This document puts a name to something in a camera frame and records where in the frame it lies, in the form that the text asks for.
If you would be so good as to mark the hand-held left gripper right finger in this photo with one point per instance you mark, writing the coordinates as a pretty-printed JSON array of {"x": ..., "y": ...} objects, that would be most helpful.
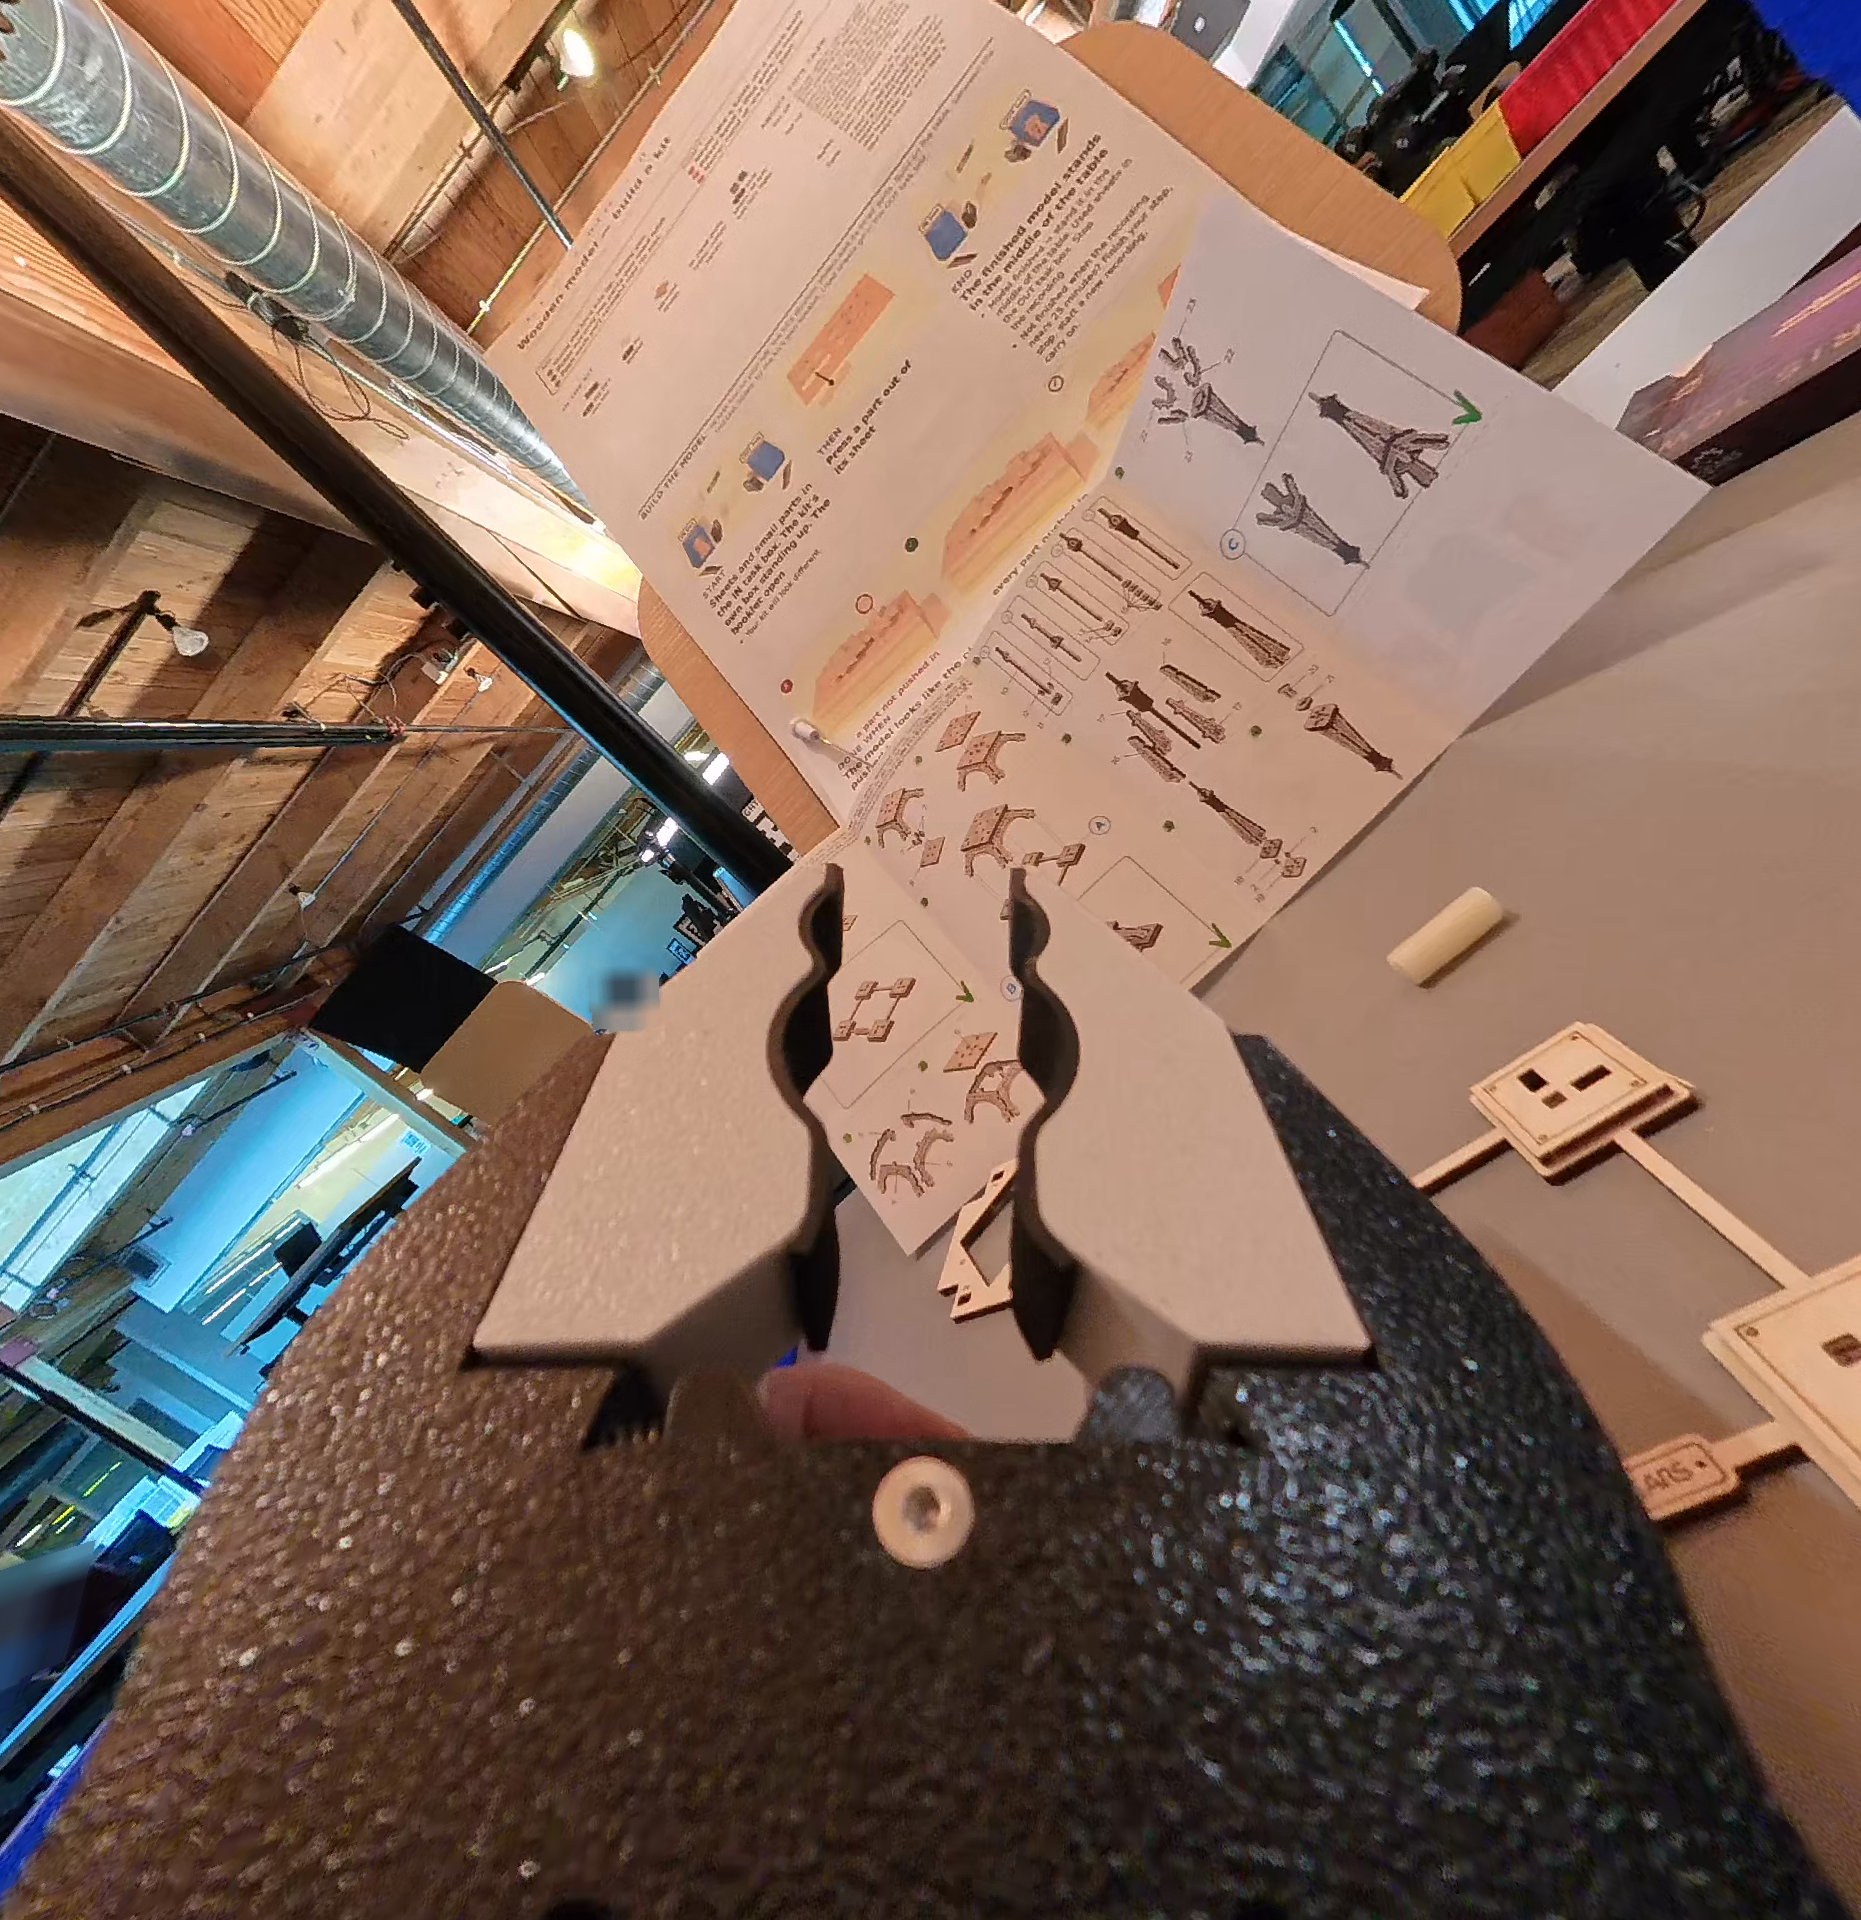
[{"x": 1194, "y": 1199}]

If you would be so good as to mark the round ceiling lamp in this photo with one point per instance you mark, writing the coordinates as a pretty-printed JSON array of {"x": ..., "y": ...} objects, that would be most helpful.
[{"x": 571, "y": 49}]

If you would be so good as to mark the blue plastic bin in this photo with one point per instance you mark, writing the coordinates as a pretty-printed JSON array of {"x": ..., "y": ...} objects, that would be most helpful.
[{"x": 1830, "y": 44}]

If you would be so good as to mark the cream wax cylinder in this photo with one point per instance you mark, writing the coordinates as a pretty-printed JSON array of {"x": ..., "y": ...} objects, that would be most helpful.
[{"x": 1445, "y": 936}]

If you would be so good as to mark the silver ventilation duct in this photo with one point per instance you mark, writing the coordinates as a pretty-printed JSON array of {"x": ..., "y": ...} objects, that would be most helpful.
[{"x": 270, "y": 227}]

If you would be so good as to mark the wooden book stand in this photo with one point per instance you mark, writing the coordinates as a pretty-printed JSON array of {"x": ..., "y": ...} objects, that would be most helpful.
[{"x": 1244, "y": 136}]

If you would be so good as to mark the grey desk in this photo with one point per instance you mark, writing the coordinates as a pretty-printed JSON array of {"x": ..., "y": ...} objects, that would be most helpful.
[{"x": 1621, "y": 841}]

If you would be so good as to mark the person's left hand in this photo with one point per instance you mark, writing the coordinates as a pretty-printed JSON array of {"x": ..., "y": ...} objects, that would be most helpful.
[{"x": 855, "y": 1408}]

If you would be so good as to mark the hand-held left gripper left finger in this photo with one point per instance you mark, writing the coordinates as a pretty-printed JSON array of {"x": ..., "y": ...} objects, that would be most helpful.
[{"x": 644, "y": 1186}]

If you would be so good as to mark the dark puzzle box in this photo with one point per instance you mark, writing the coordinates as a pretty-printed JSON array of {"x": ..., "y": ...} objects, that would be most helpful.
[{"x": 1772, "y": 375}]

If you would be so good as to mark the small wooden frame part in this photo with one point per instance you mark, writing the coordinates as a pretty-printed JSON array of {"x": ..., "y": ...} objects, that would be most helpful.
[{"x": 972, "y": 1269}]

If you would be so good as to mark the black monitor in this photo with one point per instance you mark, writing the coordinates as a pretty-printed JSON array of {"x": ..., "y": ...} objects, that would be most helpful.
[{"x": 396, "y": 998}]

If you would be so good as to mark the laser-cut wooden part sheet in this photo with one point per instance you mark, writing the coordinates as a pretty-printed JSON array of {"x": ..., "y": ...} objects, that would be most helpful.
[{"x": 1582, "y": 1090}]

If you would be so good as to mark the track spotlight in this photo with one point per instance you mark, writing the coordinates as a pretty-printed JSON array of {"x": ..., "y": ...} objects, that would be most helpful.
[{"x": 194, "y": 639}]

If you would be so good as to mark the red plastic bin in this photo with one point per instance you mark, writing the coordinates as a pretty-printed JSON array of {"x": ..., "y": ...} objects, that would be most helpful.
[{"x": 1590, "y": 76}]

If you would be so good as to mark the white printed instruction sheet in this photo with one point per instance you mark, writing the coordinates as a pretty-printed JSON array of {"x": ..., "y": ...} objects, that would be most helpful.
[{"x": 902, "y": 375}]

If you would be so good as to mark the yellow plastic bin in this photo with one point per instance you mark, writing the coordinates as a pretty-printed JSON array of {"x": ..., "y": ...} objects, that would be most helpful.
[{"x": 1455, "y": 188}]

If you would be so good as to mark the folded assembly booklet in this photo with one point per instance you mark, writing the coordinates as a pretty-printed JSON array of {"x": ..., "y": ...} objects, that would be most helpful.
[{"x": 1470, "y": 524}]

